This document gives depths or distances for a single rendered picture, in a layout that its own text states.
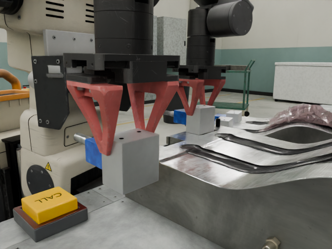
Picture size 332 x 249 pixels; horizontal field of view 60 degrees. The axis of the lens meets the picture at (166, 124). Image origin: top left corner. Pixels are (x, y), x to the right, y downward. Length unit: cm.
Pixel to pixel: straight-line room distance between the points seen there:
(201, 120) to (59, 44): 37
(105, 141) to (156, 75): 8
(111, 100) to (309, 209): 22
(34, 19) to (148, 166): 50
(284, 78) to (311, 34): 135
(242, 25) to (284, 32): 787
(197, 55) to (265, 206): 33
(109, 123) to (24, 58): 57
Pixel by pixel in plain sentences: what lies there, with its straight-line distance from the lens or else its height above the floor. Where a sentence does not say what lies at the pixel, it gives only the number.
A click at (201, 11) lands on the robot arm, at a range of 58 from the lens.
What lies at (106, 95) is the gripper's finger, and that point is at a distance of 25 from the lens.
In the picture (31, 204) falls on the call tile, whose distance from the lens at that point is 47.
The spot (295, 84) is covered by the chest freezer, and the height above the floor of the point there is 45.
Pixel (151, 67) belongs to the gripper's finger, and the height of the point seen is 103.
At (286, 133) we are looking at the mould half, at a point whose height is 88.
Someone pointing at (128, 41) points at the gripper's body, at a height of 105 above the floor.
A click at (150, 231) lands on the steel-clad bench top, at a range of 44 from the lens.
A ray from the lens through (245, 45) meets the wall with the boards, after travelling 895.
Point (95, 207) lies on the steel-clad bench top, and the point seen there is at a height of 80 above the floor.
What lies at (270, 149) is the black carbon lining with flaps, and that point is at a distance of 55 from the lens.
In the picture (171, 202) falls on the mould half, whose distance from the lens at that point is 44.
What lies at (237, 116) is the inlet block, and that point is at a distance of 86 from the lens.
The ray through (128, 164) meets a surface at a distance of 29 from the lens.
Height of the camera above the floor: 104
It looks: 13 degrees down
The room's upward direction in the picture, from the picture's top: straight up
